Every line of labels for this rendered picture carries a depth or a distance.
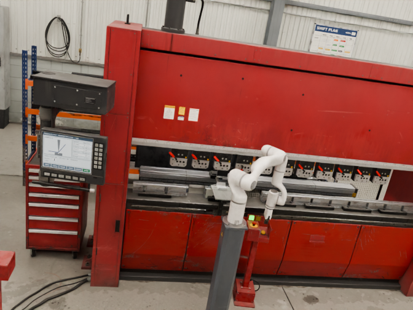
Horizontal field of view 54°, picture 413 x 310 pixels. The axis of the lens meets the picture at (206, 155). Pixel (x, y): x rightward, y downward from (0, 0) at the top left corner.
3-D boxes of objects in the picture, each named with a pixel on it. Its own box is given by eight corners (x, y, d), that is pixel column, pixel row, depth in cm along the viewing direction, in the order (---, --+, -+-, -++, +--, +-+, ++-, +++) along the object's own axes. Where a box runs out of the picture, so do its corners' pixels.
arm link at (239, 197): (239, 206, 301) (245, 177, 293) (221, 195, 313) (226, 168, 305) (249, 202, 310) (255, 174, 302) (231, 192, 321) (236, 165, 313)
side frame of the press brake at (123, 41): (90, 286, 367) (106, 25, 289) (99, 235, 446) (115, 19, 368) (117, 287, 372) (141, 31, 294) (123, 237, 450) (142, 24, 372)
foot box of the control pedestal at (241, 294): (233, 306, 373) (236, 295, 369) (232, 288, 396) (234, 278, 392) (255, 308, 374) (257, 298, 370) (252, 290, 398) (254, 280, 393)
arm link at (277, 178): (293, 171, 341) (284, 204, 350) (275, 166, 344) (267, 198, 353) (292, 174, 332) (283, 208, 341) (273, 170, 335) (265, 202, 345)
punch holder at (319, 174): (316, 178, 383) (319, 162, 377) (312, 174, 390) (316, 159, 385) (330, 179, 385) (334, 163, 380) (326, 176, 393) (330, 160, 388)
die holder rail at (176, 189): (132, 192, 364) (133, 182, 360) (132, 189, 369) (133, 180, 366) (187, 196, 373) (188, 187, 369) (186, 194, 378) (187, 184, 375)
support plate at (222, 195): (215, 199, 349) (215, 198, 349) (211, 186, 374) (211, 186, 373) (235, 201, 353) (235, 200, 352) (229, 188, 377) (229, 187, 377)
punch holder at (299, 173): (295, 176, 379) (300, 160, 373) (293, 173, 387) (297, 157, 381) (311, 178, 382) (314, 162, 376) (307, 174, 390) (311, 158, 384)
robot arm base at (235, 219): (249, 229, 309) (253, 207, 302) (225, 227, 305) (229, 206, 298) (243, 216, 326) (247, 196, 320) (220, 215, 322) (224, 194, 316)
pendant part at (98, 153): (40, 176, 285) (40, 128, 272) (47, 170, 296) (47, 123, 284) (102, 186, 286) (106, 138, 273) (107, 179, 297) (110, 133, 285)
